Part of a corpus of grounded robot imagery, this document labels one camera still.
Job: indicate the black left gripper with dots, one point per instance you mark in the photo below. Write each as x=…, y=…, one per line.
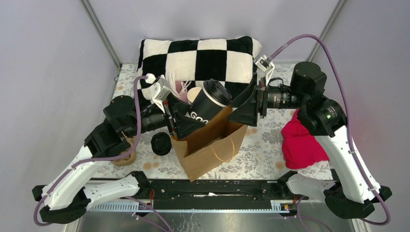
x=185, y=125

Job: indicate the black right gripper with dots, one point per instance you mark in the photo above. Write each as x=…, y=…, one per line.
x=247, y=105

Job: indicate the black cup lid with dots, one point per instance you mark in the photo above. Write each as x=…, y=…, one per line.
x=217, y=92

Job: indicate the brown paper bag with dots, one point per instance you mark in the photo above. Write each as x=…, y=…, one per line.
x=207, y=148

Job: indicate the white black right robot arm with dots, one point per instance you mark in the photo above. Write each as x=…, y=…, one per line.
x=355, y=191

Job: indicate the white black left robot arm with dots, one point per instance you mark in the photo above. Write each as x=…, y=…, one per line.
x=68, y=197

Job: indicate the stack of paper cups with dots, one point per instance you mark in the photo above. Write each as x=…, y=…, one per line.
x=192, y=94

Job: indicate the pink cup holder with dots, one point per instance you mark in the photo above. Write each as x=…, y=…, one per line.
x=180, y=91

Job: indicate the white wrapped straws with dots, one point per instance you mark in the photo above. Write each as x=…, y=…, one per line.
x=170, y=77

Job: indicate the black white checkered pillow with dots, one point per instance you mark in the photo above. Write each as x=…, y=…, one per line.
x=229, y=61

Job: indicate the floral table mat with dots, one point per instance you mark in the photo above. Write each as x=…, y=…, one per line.
x=260, y=156

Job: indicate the red cloth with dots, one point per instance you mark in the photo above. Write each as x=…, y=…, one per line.
x=300, y=149

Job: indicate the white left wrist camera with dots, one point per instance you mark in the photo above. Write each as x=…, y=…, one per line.
x=159, y=92

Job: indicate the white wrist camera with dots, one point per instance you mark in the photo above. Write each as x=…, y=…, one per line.
x=159, y=92
x=266, y=65

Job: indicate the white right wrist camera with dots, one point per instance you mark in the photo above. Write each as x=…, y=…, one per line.
x=266, y=65

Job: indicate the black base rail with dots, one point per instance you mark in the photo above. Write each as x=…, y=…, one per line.
x=218, y=195

